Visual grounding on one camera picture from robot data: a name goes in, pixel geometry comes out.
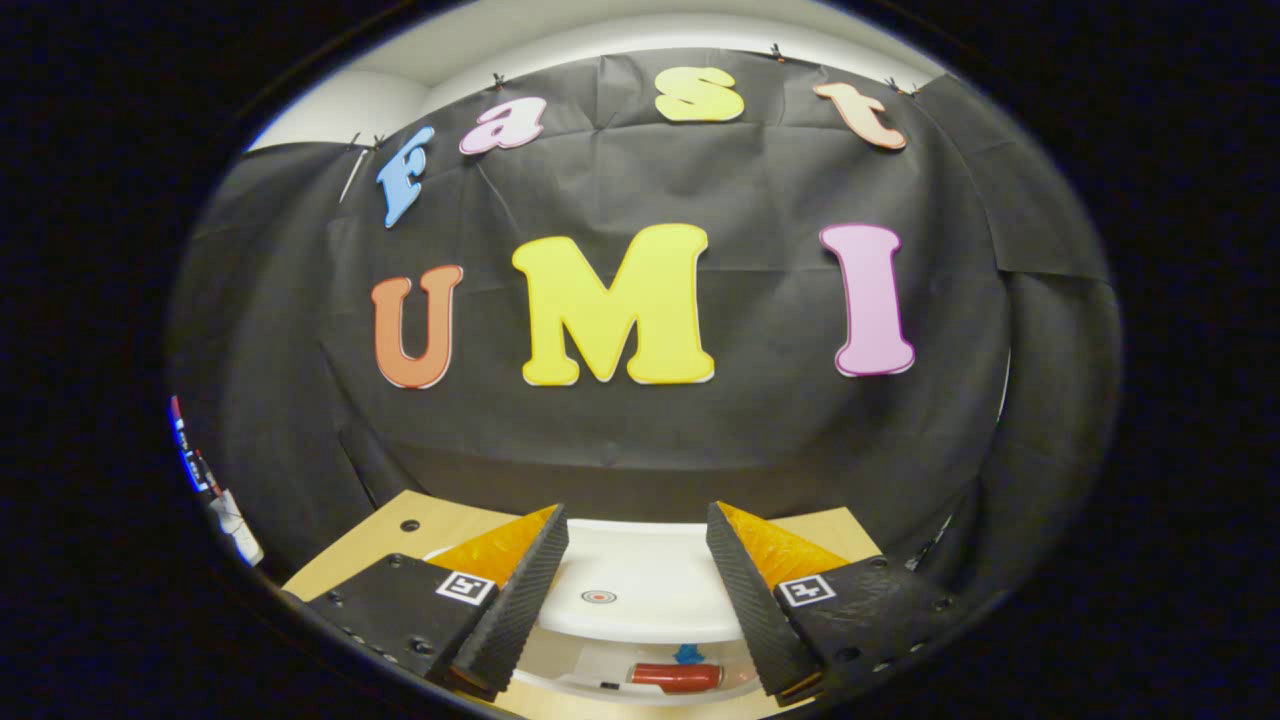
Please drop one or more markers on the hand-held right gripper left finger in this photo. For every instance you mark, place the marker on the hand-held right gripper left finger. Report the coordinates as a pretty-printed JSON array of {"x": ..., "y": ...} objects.
[{"x": 520, "y": 600}]

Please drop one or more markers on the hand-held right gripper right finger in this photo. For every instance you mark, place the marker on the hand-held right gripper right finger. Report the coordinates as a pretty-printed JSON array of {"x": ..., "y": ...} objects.
[{"x": 755, "y": 600}]

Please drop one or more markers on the blue paper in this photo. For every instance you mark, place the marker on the blue paper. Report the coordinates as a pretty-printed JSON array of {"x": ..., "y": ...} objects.
[{"x": 688, "y": 655}]

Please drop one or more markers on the red pop can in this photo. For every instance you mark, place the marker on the red pop can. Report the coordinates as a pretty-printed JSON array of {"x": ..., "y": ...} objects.
[{"x": 680, "y": 677}]

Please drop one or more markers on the white desktop garbage bin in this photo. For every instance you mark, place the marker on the white desktop garbage bin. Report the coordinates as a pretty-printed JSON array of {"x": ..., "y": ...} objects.
[{"x": 640, "y": 570}]

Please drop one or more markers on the wooden desktop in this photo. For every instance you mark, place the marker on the wooden desktop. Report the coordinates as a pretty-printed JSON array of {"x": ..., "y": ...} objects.
[{"x": 350, "y": 555}]

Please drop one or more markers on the black backdrop cloth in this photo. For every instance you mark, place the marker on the black backdrop cloth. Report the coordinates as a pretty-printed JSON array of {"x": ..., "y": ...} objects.
[{"x": 760, "y": 430}]

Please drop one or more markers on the white side table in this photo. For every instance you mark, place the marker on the white side table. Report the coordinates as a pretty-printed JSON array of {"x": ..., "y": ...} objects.
[{"x": 238, "y": 528}]

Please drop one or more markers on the computer monitor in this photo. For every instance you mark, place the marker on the computer monitor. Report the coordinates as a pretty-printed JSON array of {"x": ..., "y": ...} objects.
[{"x": 190, "y": 455}]

